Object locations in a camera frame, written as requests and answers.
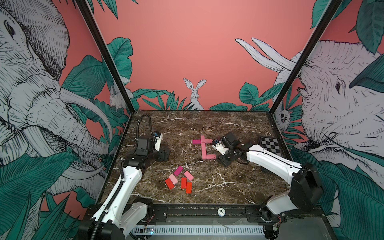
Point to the pink row block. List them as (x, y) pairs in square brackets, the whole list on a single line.
[(210, 157), (203, 146), (204, 154)]

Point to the black right corner frame post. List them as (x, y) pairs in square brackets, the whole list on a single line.
[(321, 26)]

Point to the black front frame rail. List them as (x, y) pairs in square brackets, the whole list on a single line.
[(165, 212)]

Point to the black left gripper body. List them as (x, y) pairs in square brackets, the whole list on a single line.
[(159, 155)]

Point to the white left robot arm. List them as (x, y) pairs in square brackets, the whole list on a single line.
[(113, 221)]

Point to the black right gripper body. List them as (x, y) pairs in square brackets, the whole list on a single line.
[(228, 157)]

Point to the red row block left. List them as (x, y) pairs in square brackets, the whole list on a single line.
[(189, 187)]

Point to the black corner frame post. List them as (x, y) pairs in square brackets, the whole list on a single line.
[(101, 44), (321, 26)]

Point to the checkerboard calibration plate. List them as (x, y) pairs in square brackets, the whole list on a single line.
[(270, 144)]

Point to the red block far left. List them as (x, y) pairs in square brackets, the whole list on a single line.
[(169, 183)]

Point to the red block centre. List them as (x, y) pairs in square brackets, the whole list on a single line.
[(184, 183)]

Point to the black left corner frame post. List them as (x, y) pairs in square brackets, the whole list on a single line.
[(101, 44)]

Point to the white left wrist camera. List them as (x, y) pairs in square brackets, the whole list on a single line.
[(158, 138)]

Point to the white slotted cable duct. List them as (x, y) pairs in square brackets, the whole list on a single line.
[(178, 230)]

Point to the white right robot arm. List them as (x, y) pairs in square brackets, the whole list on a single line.
[(306, 187)]

